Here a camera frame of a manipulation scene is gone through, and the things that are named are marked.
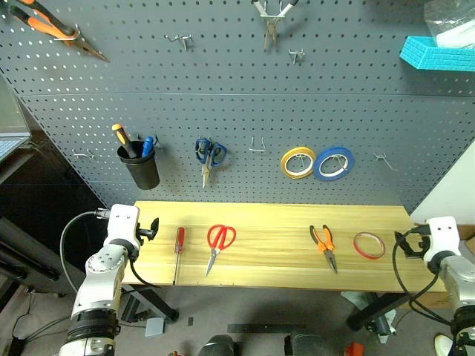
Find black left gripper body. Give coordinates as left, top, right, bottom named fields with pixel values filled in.
left=135, top=222, right=153, bottom=243

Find black plastic tool cup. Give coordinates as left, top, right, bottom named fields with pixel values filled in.
left=117, top=140, right=161, bottom=191

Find grey pegboard wall with tools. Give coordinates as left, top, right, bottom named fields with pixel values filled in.
left=0, top=0, right=475, bottom=215

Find red tape roll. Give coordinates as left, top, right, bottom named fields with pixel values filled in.
left=353, top=231, right=387, bottom=261

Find black table leg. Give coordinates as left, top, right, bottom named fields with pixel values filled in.
left=346, top=292, right=413, bottom=332
left=120, top=284, right=180, bottom=323

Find orange black needle-nose pliers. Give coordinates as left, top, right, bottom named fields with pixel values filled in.
left=309, top=224, right=338, bottom=274

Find grey foot pedal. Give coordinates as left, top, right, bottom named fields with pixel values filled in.
left=144, top=317, right=166, bottom=338

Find white shoe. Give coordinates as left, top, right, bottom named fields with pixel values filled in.
left=433, top=332, right=456, bottom=356

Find blue tape roll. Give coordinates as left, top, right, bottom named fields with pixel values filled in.
left=312, top=146, right=356, bottom=182

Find yellow tape roll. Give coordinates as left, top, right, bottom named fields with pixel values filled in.
left=279, top=146, right=317, bottom=180

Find black flat bar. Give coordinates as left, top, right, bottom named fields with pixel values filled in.
left=226, top=323, right=307, bottom=334

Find grey laptop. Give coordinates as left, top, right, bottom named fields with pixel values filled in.
left=0, top=76, right=32, bottom=165

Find cyan plastic storage bin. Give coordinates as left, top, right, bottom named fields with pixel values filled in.
left=399, top=35, right=475, bottom=73

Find clear plastic bag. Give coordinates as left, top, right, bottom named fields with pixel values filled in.
left=423, top=0, right=475, bottom=48

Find orange black long-nose pliers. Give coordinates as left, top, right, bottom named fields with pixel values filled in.
left=6, top=0, right=111, bottom=63

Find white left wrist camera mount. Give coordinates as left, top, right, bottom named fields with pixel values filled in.
left=106, top=203, right=141, bottom=247

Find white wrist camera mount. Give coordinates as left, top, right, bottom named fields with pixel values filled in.
left=106, top=203, right=141, bottom=247
left=422, top=216, right=461, bottom=263

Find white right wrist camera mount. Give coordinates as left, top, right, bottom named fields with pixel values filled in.
left=422, top=216, right=461, bottom=263

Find red handled screwdriver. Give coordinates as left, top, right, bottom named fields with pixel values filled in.
left=172, top=226, right=186, bottom=287

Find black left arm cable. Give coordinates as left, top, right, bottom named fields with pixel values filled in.
left=126, top=251, right=162, bottom=289

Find red handled scissors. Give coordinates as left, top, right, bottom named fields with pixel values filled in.
left=204, top=223, right=238, bottom=278

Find blue handled screwdriver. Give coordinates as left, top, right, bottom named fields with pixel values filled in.
left=140, top=136, right=155, bottom=159

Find grey left arm cable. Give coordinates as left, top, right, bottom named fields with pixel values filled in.
left=59, top=208, right=113, bottom=296

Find blue handled scissors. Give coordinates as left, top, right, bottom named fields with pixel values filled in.
left=194, top=137, right=228, bottom=190

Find orange black handled screwdriver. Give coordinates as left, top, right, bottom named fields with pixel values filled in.
left=111, top=123, right=139, bottom=159

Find white handled pliers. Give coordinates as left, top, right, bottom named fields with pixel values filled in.
left=251, top=0, right=300, bottom=51

